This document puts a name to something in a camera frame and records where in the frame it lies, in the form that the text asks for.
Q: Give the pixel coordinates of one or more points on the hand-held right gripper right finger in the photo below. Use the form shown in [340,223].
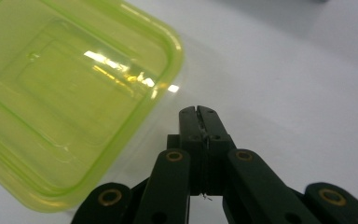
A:
[216,140]

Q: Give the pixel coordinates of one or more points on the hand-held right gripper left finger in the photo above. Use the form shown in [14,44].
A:
[192,137]

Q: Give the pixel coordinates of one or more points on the green plastic container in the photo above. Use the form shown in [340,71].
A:
[68,102]

